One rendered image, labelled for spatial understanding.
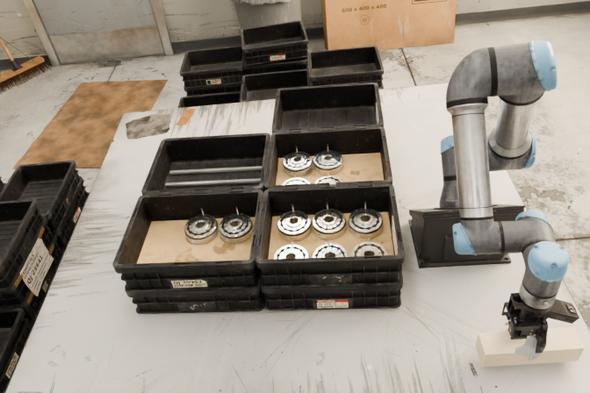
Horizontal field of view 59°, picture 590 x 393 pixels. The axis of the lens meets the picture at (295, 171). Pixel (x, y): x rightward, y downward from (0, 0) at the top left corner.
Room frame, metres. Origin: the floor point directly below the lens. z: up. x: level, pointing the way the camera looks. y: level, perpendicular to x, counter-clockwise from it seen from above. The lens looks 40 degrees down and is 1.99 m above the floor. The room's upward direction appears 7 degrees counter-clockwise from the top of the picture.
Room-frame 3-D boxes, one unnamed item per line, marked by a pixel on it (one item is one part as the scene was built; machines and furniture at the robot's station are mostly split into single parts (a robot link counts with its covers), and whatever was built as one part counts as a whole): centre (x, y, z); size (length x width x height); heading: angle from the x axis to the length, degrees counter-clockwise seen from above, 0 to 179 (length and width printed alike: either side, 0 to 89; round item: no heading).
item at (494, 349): (0.69, -0.53, 0.75); 0.24 x 0.06 x 0.06; 86
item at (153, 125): (2.01, 0.64, 0.71); 0.22 x 0.19 x 0.01; 86
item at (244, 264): (1.09, 0.32, 0.92); 0.40 x 0.30 x 0.02; 83
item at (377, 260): (1.04, -0.08, 0.92); 0.40 x 0.30 x 0.02; 83
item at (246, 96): (2.61, 0.05, 0.31); 0.40 x 0.30 x 0.34; 86
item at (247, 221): (1.15, 0.20, 0.86); 0.10 x 0.10 x 0.01
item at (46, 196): (1.94, 1.24, 0.31); 0.40 x 0.30 x 0.34; 176
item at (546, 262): (0.69, -0.51, 1.06); 0.09 x 0.08 x 0.11; 167
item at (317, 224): (1.11, -0.08, 0.86); 0.10 x 0.10 x 0.01
